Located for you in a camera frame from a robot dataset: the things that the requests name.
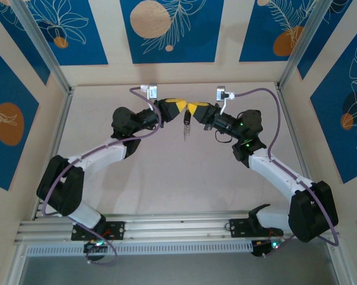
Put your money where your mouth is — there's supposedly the clear plastic zip bag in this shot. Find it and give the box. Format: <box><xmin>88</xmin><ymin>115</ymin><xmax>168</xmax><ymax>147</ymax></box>
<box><xmin>181</xmin><ymin>108</ymin><xmax>193</xmax><ymax>144</ymax></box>

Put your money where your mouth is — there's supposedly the black electronics board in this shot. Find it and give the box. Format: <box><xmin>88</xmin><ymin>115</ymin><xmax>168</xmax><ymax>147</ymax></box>
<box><xmin>251</xmin><ymin>239</ymin><xmax>283</xmax><ymax>258</ymax></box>
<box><xmin>83</xmin><ymin>240</ymin><xmax>109</xmax><ymax>255</ymax></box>

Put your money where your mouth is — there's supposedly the grey metal plate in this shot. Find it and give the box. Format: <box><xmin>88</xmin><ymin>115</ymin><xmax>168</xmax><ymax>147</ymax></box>
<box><xmin>18</xmin><ymin>255</ymin><xmax>339</xmax><ymax>285</ymax></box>

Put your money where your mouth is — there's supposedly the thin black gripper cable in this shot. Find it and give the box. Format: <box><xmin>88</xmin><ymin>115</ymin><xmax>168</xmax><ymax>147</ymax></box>
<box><xmin>213</xmin><ymin>129</ymin><xmax>231</xmax><ymax>144</ymax></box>

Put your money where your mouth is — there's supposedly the aluminium side rail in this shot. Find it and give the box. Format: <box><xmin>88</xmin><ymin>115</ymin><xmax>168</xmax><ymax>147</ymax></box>
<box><xmin>275</xmin><ymin>83</ymin><xmax>313</xmax><ymax>183</ymax></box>
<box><xmin>32</xmin><ymin>85</ymin><xmax>76</xmax><ymax>221</ymax></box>

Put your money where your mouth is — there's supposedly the aluminium frame post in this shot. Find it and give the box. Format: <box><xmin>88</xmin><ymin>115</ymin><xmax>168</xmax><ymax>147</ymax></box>
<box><xmin>11</xmin><ymin>0</ymin><xmax>75</xmax><ymax>94</ymax></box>
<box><xmin>278</xmin><ymin>0</ymin><xmax>353</xmax><ymax>90</ymax></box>

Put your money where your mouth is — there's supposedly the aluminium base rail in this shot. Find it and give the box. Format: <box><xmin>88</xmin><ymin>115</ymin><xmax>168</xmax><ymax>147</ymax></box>
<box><xmin>14</xmin><ymin>211</ymin><xmax>341</xmax><ymax>246</ymax></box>

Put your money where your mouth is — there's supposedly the grey slotted cable duct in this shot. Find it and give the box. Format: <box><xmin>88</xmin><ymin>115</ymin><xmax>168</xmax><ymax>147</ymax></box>
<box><xmin>25</xmin><ymin>240</ymin><xmax>255</xmax><ymax>257</ymax></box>

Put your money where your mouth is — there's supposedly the aluminium frame bar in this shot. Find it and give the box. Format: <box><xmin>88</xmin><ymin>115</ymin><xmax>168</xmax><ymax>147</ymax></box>
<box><xmin>3</xmin><ymin>240</ymin><xmax>30</xmax><ymax>285</ymax></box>
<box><xmin>326</xmin><ymin>237</ymin><xmax>356</xmax><ymax>285</ymax></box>

